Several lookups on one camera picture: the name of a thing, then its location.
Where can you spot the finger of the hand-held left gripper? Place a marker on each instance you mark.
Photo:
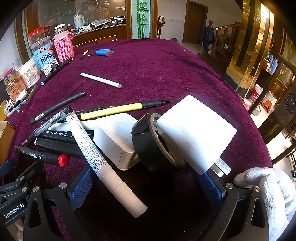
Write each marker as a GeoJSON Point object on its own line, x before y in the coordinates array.
{"type": "Point", "coordinates": [7, 167]}
{"type": "Point", "coordinates": [27, 173]}

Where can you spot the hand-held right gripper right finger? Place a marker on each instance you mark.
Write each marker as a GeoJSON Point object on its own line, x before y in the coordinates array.
{"type": "Point", "coordinates": [211, 190]}

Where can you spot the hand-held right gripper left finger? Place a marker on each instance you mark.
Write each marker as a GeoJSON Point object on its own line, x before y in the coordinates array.
{"type": "Point", "coordinates": [81, 192]}

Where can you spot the black marker with red cap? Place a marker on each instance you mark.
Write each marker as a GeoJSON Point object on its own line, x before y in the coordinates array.
{"type": "Point", "coordinates": [34, 154]}

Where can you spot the cardboard box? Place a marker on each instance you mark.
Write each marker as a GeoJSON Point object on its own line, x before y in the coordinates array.
{"type": "Point", "coordinates": [5, 139]}

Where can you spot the white printed marker pen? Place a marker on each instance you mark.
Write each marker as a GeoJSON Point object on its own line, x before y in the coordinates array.
{"type": "Point", "coordinates": [115, 185]}

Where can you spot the white charger plug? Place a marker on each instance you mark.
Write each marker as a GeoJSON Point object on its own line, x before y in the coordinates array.
{"type": "Point", "coordinates": [196, 134]}

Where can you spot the clear ballpoint pen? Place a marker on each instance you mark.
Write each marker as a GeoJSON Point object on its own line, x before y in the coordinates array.
{"type": "Point", "coordinates": [53, 120]}

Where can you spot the white power adapter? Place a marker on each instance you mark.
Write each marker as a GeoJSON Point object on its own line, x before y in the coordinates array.
{"type": "Point", "coordinates": [113, 141]}

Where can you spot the black felt pen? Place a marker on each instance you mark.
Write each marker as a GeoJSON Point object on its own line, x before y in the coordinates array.
{"type": "Point", "coordinates": [57, 107]}

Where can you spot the black electrical tape roll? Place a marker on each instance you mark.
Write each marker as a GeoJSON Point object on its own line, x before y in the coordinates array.
{"type": "Point", "coordinates": [148, 148]}

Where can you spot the yellow and black pen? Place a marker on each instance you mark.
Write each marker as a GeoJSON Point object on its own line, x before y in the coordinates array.
{"type": "Point", "coordinates": [115, 110]}

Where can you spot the white stylus pen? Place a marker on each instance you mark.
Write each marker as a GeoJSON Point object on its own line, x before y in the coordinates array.
{"type": "Point", "coordinates": [99, 79]}

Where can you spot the person's right hand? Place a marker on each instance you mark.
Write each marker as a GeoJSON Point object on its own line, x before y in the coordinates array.
{"type": "Point", "coordinates": [277, 197]}

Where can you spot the white barcode label box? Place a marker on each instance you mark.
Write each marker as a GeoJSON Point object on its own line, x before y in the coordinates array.
{"type": "Point", "coordinates": [10, 107]}

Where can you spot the white glue tube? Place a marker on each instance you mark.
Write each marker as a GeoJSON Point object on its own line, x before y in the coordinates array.
{"type": "Point", "coordinates": [22, 95]}

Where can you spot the plastic box with orange print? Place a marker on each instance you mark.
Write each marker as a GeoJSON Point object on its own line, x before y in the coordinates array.
{"type": "Point", "coordinates": [15, 89]}

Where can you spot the green pen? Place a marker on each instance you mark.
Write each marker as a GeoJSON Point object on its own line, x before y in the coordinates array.
{"type": "Point", "coordinates": [32, 92]}

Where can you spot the white round container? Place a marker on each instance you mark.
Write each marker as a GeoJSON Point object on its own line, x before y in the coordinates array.
{"type": "Point", "coordinates": [29, 74]}

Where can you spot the clear plastic box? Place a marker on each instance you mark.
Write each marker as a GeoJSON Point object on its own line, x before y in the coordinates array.
{"type": "Point", "coordinates": [9, 70]}

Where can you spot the long black marker blue tip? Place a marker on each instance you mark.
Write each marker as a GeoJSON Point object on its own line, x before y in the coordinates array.
{"type": "Point", "coordinates": [56, 69]}

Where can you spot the small white box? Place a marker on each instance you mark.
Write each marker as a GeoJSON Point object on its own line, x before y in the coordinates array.
{"type": "Point", "coordinates": [49, 67]}

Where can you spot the dark wooden chair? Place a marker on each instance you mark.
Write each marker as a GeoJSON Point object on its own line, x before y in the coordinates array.
{"type": "Point", "coordinates": [289, 102]}

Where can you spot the small yellow black screwdriver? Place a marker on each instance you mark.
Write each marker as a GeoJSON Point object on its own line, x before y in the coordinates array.
{"type": "Point", "coordinates": [83, 55]}

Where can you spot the bottle with pink knitted sleeve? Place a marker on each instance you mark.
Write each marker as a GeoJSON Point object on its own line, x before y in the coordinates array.
{"type": "Point", "coordinates": [64, 46]}

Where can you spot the purple velvet tablecloth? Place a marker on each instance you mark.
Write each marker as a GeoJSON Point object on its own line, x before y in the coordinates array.
{"type": "Point", "coordinates": [150, 69]}

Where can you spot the clear jar with red lid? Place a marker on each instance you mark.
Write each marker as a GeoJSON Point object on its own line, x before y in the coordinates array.
{"type": "Point", "coordinates": [35, 34]}

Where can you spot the blue battery pack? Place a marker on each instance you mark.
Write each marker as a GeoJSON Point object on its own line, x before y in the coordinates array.
{"type": "Point", "coordinates": [104, 52]}

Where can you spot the person in dark jacket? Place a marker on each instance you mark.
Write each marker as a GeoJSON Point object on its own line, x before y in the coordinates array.
{"type": "Point", "coordinates": [207, 34]}

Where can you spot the curved wooden counter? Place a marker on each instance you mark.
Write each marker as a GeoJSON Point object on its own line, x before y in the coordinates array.
{"type": "Point", "coordinates": [101, 34]}

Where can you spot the white tumbler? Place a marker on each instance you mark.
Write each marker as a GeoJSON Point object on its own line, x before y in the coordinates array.
{"type": "Point", "coordinates": [78, 22]}

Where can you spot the wooden stair railing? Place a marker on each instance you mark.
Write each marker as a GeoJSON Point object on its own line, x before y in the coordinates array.
{"type": "Point", "coordinates": [227, 26]}

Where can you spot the brown wooden door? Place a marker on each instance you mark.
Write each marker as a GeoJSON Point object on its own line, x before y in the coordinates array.
{"type": "Point", "coordinates": [195, 23]}

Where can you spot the bamboo painted glass panel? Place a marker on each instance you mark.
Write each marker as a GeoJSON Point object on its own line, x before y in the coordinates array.
{"type": "Point", "coordinates": [142, 20]}

